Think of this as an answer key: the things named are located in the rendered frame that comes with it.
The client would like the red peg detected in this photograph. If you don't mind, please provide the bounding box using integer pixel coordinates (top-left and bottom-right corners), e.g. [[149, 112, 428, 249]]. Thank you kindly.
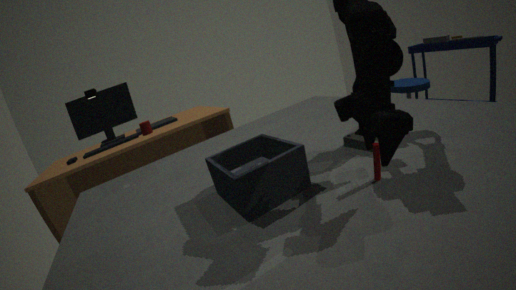
[[372, 143, 381, 181]]

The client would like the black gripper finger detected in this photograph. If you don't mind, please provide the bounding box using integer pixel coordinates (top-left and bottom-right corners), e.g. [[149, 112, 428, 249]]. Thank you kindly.
[[371, 130, 409, 166], [353, 116, 376, 150]]

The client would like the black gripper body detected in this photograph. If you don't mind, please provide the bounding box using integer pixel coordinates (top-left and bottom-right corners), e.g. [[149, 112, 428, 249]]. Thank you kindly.
[[357, 76, 413, 134]]

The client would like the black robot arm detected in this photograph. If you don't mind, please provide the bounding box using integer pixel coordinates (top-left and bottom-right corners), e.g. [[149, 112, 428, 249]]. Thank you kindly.
[[333, 0, 403, 122]]

